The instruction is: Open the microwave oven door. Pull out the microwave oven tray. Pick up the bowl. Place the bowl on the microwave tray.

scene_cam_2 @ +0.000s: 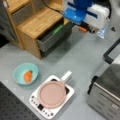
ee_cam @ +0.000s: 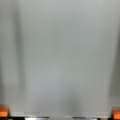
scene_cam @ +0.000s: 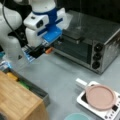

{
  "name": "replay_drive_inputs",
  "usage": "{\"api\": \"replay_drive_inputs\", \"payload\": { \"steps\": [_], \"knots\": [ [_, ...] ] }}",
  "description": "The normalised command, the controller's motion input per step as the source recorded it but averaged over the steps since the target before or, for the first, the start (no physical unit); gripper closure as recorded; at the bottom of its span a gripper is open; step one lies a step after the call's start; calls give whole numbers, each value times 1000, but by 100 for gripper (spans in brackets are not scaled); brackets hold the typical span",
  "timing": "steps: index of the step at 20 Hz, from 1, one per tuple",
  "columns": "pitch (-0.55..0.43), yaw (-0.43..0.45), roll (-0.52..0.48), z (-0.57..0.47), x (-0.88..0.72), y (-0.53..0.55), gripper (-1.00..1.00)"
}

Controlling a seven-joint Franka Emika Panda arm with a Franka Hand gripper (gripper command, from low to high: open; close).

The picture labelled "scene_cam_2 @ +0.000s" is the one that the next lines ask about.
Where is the teal bowl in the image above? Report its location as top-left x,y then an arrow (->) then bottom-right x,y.
13,63 -> 38,86

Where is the silver toaster oven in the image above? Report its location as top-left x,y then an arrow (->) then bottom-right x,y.
88,64 -> 120,120

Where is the wooden drawer cabinet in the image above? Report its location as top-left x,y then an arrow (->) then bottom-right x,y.
0,0 -> 70,59

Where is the white induction cooker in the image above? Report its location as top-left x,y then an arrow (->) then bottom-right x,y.
29,75 -> 74,120

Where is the orange item on table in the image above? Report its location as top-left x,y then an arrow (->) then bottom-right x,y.
78,27 -> 87,32

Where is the pink pan with lid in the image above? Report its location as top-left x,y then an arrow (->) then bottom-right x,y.
37,71 -> 72,109

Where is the orange carrot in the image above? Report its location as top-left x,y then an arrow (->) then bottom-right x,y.
24,70 -> 32,83

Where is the green item in drawer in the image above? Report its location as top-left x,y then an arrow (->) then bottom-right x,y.
51,25 -> 63,35

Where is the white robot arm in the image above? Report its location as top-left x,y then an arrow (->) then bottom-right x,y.
63,0 -> 109,29

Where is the oven glass door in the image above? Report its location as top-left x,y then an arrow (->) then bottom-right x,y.
103,38 -> 120,64

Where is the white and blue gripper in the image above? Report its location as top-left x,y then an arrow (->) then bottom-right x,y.
63,0 -> 97,24

